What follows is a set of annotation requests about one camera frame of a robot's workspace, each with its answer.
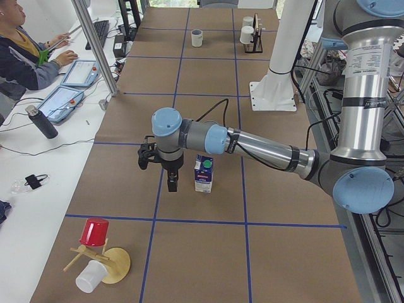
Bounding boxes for aluminium frame post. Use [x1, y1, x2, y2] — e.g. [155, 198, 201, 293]
[71, 0, 118, 97]

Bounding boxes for wooden cup tree stand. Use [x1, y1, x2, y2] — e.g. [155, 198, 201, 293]
[63, 239, 131, 284]

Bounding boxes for white camera mast pedestal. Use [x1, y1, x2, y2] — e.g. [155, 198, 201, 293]
[250, 0, 317, 112]

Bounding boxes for black water bottle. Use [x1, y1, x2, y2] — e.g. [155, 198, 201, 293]
[25, 105, 58, 139]

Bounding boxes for teach pendant near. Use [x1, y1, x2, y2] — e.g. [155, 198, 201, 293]
[38, 85, 84, 124]

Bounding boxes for black wire mug rack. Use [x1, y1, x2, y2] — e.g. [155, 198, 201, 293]
[243, 13, 263, 54]

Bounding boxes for clear white plastic cup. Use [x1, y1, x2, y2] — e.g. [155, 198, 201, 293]
[75, 260, 108, 294]

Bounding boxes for black keyboard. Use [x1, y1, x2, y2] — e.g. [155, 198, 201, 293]
[93, 20, 109, 48]

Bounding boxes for teach pendant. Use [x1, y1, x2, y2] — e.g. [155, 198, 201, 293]
[61, 60, 98, 88]
[38, 85, 84, 124]

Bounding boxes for teach pendant far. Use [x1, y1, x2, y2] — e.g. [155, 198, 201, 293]
[61, 60, 98, 88]

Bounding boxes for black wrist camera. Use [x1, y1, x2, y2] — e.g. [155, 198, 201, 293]
[138, 135, 161, 170]

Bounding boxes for blue white milk carton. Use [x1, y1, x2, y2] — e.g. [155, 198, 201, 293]
[194, 155, 213, 193]

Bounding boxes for black power adapter box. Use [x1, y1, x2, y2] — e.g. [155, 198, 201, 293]
[113, 34, 127, 58]

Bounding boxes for red plastic cup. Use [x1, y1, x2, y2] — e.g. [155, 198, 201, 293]
[79, 217, 109, 247]

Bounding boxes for small black device on desk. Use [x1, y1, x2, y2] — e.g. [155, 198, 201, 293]
[25, 174, 49, 190]

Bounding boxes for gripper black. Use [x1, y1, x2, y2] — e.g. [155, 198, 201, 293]
[161, 156, 184, 193]

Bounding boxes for seated person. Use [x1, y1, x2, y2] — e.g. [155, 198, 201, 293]
[1, 1, 78, 101]

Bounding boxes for white mug dark interior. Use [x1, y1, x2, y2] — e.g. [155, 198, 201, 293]
[191, 29, 203, 47]

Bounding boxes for white mug on rack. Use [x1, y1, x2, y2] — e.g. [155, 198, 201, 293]
[242, 16, 254, 27]
[239, 25, 255, 45]

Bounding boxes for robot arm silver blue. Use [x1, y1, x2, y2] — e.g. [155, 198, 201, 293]
[148, 1, 403, 214]

